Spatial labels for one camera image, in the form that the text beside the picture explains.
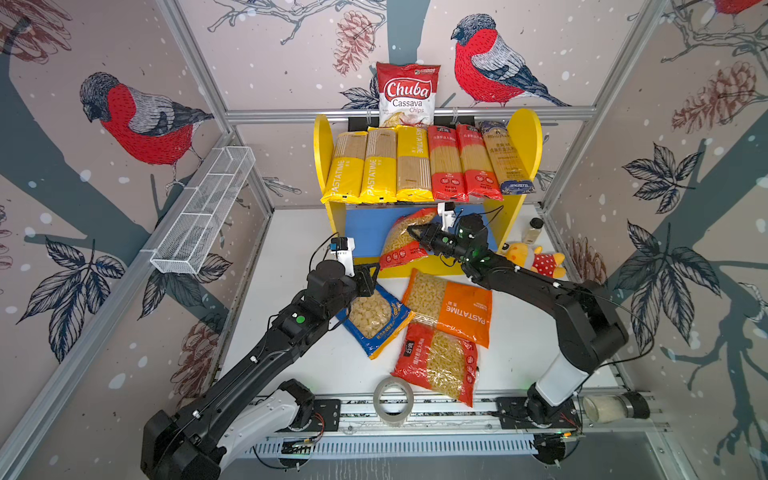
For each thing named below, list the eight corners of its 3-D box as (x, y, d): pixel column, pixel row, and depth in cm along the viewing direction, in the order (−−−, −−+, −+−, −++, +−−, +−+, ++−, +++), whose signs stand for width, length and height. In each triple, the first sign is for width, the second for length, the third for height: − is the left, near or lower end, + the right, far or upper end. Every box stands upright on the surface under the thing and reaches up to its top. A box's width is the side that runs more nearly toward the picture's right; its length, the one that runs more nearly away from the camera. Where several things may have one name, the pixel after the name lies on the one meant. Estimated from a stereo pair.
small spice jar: (523, 244, 111) (533, 227, 104) (520, 234, 115) (529, 217, 107) (535, 244, 111) (545, 227, 104) (531, 234, 115) (541, 217, 107)
